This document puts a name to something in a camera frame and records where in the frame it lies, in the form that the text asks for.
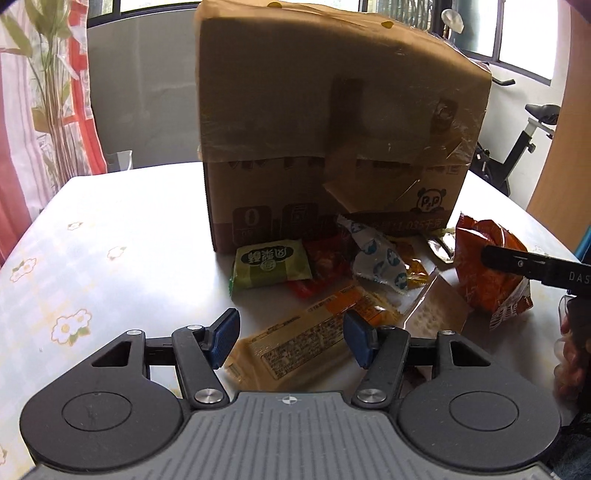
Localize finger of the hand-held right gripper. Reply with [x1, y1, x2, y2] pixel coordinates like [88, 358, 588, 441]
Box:
[480, 246, 548, 280]

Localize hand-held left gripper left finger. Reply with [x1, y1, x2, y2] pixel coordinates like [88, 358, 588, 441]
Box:
[83, 308, 242, 407]

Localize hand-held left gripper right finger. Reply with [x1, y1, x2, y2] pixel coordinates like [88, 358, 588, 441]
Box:
[343, 309, 497, 409]

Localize orange red snack bag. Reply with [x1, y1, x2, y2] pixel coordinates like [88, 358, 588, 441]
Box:
[455, 212, 534, 330]

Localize tan snack packet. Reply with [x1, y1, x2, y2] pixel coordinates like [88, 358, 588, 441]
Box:
[226, 282, 402, 393]

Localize white blue dotted snack packet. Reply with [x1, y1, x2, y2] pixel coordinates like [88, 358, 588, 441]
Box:
[336, 215, 411, 292]

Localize brown cardboard box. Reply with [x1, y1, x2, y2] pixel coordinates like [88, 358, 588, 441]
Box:
[193, 0, 494, 254]

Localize person's right hand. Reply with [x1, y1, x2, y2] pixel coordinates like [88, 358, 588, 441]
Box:
[554, 295, 591, 402]

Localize small olive snack packet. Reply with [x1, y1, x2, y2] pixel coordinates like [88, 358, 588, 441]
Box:
[425, 228, 458, 264]

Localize clear plastic wrapper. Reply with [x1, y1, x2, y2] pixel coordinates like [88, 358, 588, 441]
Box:
[402, 268, 472, 333]

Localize red snack packet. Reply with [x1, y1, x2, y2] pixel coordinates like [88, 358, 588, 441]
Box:
[284, 235, 356, 301]

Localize green snack packet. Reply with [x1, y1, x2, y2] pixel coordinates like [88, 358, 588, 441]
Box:
[229, 239, 314, 296]

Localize black exercise bike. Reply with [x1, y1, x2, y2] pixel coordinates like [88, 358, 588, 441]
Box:
[466, 76, 561, 197]

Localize brown wooden board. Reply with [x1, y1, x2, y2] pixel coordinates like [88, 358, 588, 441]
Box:
[526, 0, 591, 259]

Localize person's blue pants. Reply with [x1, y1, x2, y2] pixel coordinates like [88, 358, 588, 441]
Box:
[551, 415, 591, 480]

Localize white plastic bin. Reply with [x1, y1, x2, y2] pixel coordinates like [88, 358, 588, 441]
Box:
[105, 150, 134, 174]

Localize white hanging plastic bag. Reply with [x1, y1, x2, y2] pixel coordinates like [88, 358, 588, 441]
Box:
[441, 8, 465, 33]

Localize pink printed curtain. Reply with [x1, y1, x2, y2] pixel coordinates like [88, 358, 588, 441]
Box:
[0, 0, 109, 268]

